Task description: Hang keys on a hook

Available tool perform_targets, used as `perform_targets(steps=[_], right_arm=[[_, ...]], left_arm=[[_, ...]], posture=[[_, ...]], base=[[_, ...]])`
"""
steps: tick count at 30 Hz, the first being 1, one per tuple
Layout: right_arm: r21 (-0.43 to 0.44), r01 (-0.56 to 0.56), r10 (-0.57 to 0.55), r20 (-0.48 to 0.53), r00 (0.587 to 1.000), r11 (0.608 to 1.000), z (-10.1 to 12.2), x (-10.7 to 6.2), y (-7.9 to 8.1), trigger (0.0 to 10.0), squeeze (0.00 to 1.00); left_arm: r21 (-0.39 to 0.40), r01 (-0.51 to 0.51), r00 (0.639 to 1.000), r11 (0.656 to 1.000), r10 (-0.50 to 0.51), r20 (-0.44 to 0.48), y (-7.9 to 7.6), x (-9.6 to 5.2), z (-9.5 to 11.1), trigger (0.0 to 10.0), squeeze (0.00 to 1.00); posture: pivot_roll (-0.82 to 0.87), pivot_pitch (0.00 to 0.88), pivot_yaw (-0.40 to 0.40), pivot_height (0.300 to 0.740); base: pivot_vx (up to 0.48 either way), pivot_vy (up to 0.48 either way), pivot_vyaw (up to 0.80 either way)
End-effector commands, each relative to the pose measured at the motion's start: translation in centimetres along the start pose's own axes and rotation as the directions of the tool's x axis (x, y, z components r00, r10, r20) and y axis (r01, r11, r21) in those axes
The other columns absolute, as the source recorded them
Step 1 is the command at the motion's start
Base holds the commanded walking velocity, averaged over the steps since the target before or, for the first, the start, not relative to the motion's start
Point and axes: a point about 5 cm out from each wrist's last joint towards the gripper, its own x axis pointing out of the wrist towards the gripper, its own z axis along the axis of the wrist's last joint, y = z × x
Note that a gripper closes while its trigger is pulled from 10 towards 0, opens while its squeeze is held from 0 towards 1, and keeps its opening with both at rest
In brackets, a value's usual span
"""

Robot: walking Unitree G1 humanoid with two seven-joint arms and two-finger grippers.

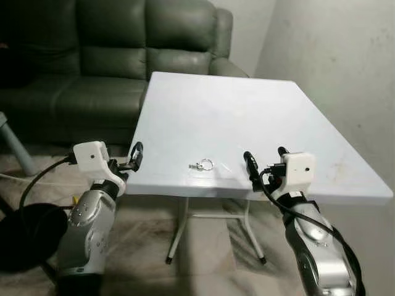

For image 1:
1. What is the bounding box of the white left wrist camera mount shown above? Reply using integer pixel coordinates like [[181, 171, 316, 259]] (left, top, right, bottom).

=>
[[73, 141, 127, 198]]

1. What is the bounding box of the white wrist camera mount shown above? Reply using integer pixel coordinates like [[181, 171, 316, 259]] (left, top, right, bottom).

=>
[[279, 152, 317, 201], [73, 141, 127, 198]]

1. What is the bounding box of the dark green leather sofa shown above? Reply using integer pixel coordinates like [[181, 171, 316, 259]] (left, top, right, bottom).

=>
[[0, 0, 251, 149]]

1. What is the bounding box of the grey-blue furniture leg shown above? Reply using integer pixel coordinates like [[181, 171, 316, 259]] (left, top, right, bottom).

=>
[[0, 111, 36, 176]]

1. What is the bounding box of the black round stool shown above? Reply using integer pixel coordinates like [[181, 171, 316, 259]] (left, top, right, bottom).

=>
[[0, 202, 70, 284]]

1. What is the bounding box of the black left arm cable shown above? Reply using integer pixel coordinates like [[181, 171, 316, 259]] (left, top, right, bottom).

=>
[[17, 154, 78, 213]]

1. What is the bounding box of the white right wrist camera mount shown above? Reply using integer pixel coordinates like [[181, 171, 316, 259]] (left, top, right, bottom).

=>
[[279, 152, 317, 201]]

